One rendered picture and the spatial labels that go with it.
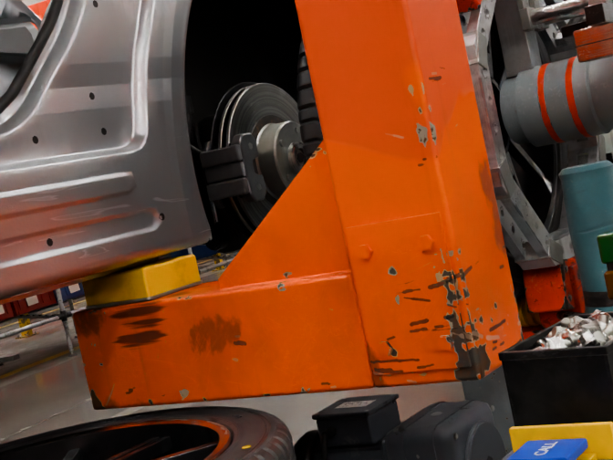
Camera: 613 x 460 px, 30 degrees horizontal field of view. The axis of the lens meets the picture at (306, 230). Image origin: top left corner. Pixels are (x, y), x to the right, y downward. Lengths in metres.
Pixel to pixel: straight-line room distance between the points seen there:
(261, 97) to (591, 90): 0.66
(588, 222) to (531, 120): 0.23
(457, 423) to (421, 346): 0.31
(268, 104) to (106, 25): 0.55
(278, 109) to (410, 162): 0.87
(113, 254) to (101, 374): 0.23
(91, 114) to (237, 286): 0.34
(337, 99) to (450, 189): 0.19
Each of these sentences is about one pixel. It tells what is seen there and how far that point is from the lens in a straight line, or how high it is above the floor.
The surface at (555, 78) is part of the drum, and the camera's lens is 1.97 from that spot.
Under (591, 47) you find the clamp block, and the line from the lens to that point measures 1.80.
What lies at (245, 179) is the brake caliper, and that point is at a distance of 2.08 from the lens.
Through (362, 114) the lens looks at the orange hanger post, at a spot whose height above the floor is 0.88.
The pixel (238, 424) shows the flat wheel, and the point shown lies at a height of 0.50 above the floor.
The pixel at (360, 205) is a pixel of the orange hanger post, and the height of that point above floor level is 0.77.
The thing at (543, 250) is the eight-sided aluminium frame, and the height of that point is 0.61.
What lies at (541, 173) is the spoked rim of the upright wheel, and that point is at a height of 0.72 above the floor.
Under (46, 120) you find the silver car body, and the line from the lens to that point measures 1.66.
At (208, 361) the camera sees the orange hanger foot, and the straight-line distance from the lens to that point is 1.67.
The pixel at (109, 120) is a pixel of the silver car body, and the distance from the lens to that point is 1.76.
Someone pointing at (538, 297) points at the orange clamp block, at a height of 0.53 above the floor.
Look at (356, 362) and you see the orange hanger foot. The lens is 1.53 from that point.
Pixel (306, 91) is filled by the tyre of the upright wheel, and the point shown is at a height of 0.95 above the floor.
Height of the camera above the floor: 0.83
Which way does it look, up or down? 3 degrees down
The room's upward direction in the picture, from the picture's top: 12 degrees counter-clockwise
